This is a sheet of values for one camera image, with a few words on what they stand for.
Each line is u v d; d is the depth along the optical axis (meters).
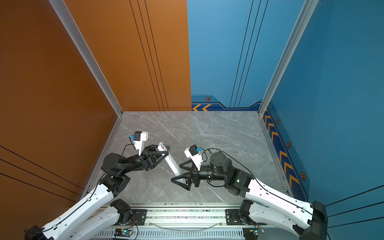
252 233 0.71
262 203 0.47
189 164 0.63
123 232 0.71
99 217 0.57
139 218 0.74
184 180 0.53
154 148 0.60
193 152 0.54
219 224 0.73
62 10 0.70
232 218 0.72
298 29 0.77
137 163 0.56
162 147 0.57
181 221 0.73
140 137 0.55
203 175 0.55
